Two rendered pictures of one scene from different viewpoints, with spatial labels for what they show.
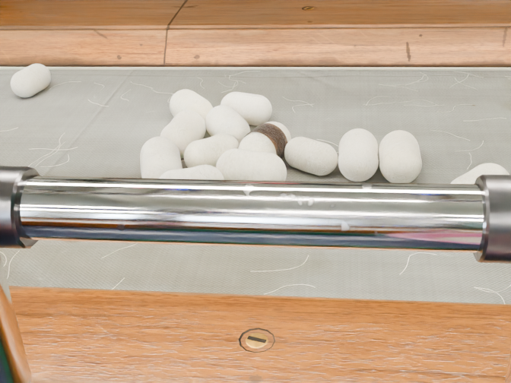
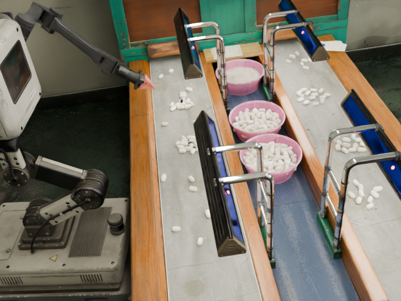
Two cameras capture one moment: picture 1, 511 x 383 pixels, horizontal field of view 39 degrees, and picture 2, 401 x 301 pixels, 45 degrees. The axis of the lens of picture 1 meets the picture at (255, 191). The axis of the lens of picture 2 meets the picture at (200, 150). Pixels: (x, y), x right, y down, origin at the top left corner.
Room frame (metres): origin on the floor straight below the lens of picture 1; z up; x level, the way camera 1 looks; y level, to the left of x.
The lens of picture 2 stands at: (0.67, 2.07, 2.10)
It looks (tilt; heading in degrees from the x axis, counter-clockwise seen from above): 39 degrees down; 260
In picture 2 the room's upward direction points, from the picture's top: 6 degrees counter-clockwise
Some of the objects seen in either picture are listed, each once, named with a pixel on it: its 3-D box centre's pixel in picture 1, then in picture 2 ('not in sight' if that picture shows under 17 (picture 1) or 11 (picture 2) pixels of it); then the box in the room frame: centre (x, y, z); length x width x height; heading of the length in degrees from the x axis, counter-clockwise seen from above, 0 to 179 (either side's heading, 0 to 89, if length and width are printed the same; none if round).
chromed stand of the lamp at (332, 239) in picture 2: not in sight; (355, 192); (-0.05, 1.01, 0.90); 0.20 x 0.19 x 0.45; 83
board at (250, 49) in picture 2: not in sight; (233, 52); (-0.03, -0.37, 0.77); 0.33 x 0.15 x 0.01; 173
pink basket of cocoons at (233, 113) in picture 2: not in sight; (256, 123); (0.06, 0.28, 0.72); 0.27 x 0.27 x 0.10
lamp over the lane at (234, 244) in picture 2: not in sight; (215, 172); (0.42, 0.94, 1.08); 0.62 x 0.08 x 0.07; 83
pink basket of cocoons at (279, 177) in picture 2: not in sight; (270, 160); (0.09, 0.56, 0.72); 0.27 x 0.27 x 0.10
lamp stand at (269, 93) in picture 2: not in sight; (284, 60); (-0.18, 0.04, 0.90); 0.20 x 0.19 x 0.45; 83
